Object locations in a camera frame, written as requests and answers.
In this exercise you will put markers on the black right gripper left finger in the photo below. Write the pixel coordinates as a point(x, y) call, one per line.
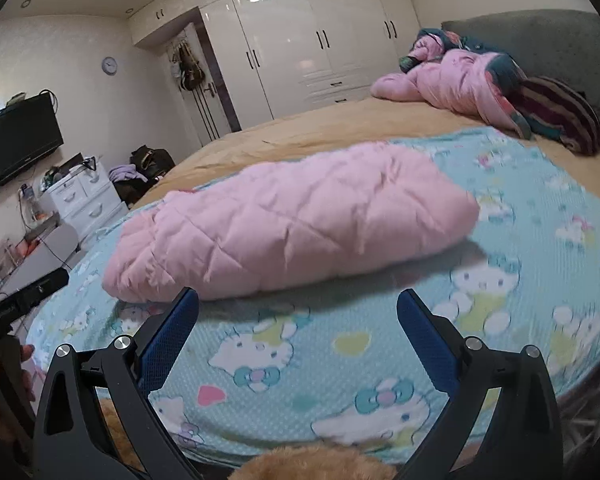
point(71, 436)

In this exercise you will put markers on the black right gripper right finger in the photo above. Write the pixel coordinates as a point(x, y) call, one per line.
point(501, 420)

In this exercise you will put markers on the pink quilted jacket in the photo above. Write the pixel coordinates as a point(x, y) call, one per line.
point(279, 225)

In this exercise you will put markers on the purple clothes pile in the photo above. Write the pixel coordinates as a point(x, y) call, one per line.
point(127, 172)

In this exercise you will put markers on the white bedroom door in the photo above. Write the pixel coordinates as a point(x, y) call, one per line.
point(203, 106)

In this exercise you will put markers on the white low side table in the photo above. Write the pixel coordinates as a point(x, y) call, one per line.
point(55, 249)

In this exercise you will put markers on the white drawer chest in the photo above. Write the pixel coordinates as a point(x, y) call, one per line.
point(85, 199)

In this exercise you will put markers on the black backpack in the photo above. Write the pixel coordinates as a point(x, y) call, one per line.
point(152, 163)

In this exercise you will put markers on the dark bags hanging on door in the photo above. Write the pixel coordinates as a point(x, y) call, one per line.
point(192, 75)

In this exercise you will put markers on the striped dark pillow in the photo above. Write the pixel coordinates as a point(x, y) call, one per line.
point(559, 113)

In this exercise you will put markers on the bed with tan sheet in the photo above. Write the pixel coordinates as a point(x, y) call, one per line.
point(296, 136)

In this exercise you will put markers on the pink crumpled duvet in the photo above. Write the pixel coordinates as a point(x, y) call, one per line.
point(449, 71)

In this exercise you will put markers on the grey upholstered headboard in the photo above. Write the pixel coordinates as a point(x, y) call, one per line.
point(562, 44)

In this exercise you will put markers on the white glossy wardrobe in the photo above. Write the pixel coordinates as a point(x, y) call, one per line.
point(276, 58)

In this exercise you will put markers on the black wall television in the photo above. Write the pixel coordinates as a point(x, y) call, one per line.
point(29, 131)

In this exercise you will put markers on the round wall clock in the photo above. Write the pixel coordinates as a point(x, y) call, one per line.
point(109, 66)

